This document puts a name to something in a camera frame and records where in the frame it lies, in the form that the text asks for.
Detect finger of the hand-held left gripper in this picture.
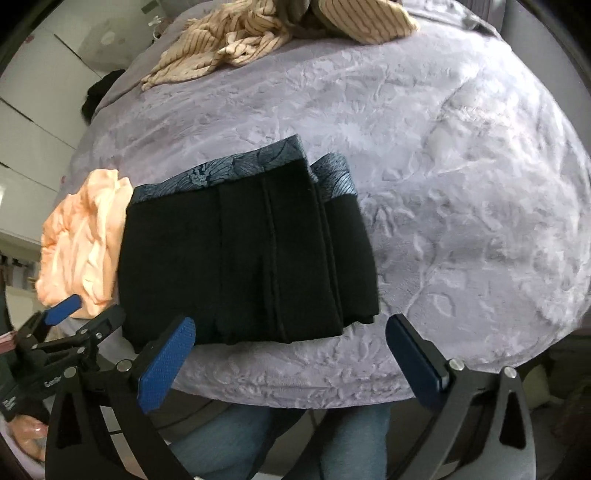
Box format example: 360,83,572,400
32,304,127,370
16,294,83,344

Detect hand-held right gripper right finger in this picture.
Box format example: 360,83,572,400
385,314,539,480

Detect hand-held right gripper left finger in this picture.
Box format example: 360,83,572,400
45,316,197,480

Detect black pants with patterned waistband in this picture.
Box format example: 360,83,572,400
117,134,382,355

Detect peach cloth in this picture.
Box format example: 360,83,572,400
34,169,134,319

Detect person's legs in jeans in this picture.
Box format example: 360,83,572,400
168,401,393,480

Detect lilac embossed blanket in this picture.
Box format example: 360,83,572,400
46,0,591,411

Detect white wardrobe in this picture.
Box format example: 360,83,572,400
0,0,185,247

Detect black cloth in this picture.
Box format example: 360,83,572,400
81,69,127,125

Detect beige striped garment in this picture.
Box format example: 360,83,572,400
141,0,421,92

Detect olive grey garment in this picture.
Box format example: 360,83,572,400
276,0,326,29

